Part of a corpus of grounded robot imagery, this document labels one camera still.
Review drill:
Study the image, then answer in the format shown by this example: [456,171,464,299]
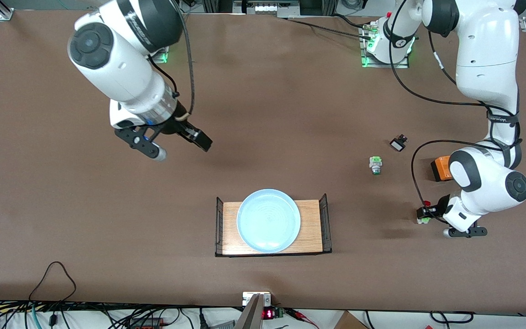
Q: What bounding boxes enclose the red push button switch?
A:
[417,200,432,225]

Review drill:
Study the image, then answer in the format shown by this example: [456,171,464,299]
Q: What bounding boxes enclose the black and orange power brick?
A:
[128,318,163,329]

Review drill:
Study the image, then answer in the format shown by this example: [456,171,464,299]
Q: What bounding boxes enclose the black looped thin cable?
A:
[28,261,77,303]

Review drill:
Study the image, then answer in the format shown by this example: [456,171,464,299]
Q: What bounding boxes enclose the red clip test leads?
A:
[286,308,321,329]

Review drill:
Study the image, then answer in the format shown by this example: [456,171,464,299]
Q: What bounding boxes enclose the silver metal frame unit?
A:
[233,0,300,18]

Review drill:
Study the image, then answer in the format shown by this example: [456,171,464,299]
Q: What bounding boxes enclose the black coiled floor cable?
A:
[430,311,475,324]

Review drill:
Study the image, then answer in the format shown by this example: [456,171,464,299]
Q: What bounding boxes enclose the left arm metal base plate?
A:
[360,22,410,69]

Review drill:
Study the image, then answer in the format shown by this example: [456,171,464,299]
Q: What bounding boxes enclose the small black switch part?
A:
[389,134,408,153]

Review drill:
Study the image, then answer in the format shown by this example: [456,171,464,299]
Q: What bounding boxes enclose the black cable across table edge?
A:
[281,16,373,42]

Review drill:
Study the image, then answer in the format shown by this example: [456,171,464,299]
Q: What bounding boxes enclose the grey camera pole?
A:
[235,294,264,329]

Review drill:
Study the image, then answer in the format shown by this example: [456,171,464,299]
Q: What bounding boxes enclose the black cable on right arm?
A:
[147,0,196,117]

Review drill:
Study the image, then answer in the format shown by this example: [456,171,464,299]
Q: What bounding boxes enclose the silver metal camera bracket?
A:
[242,292,272,307]

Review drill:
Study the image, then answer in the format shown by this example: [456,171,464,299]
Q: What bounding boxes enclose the light blue round plate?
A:
[237,189,301,254]

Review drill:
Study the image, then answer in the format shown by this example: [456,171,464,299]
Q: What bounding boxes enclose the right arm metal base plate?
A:
[147,45,171,64]

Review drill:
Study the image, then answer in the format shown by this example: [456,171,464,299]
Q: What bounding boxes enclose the brown cardboard piece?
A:
[334,311,368,329]

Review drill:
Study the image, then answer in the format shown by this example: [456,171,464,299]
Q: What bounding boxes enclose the orange button enclosure box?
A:
[431,155,453,182]

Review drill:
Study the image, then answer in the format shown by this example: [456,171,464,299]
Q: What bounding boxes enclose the wooden tray with wire sides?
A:
[215,193,332,257]

